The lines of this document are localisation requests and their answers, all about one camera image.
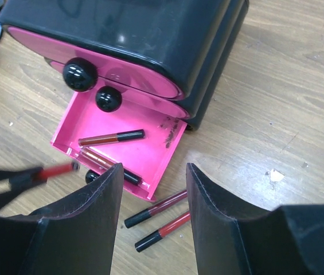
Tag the pink bottom drawer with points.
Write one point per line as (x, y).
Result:
(147, 157)

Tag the thin red lip liner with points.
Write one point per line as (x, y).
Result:
(106, 163)

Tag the dark red lip gloss tube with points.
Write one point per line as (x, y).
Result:
(155, 209)

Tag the red lip gloss tube front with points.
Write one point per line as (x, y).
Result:
(56, 170)

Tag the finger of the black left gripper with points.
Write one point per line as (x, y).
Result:
(21, 180)

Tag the black drawer organizer box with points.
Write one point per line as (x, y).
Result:
(174, 50)

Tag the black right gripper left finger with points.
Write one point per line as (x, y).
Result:
(74, 235)

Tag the bright red lip gloss tube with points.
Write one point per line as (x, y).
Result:
(162, 232)

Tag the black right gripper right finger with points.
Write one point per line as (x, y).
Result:
(233, 236)

